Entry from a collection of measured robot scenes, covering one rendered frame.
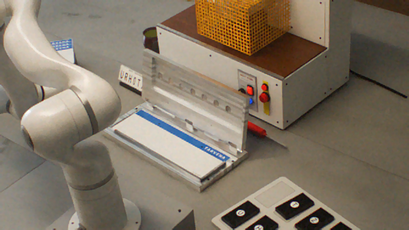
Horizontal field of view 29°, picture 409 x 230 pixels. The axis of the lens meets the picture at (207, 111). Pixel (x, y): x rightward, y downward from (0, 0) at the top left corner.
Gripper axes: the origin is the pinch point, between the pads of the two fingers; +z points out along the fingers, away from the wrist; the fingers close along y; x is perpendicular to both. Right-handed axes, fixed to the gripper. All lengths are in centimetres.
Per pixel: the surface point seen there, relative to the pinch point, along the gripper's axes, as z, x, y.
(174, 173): 3.3, -13.3, 44.0
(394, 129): 60, 2, 80
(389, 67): 87, 11, 60
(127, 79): 25.3, -4.8, -4.2
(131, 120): 11.8, -10.1, 14.0
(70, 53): 14.8, 0.2, -23.3
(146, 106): 19.7, -7.7, 12.3
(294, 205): 14, -10, 80
